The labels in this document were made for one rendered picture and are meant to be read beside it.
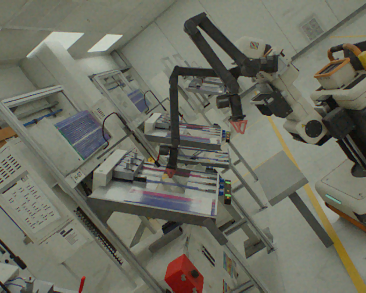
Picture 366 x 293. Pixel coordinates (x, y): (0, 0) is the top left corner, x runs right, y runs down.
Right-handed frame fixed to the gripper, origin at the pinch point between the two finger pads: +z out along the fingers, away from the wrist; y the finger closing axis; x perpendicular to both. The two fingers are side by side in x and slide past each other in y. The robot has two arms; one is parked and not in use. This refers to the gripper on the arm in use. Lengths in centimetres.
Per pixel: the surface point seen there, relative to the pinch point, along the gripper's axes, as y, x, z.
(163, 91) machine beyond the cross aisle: -451, -77, 18
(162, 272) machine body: 49, 8, 39
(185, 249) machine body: 34.9, 18.2, 30.1
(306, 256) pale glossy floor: 7, 97, 35
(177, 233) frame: 15.1, 11.3, 32.2
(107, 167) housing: 18.2, -37.9, -6.1
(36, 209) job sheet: 49, -68, 14
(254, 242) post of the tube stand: -39, 71, 58
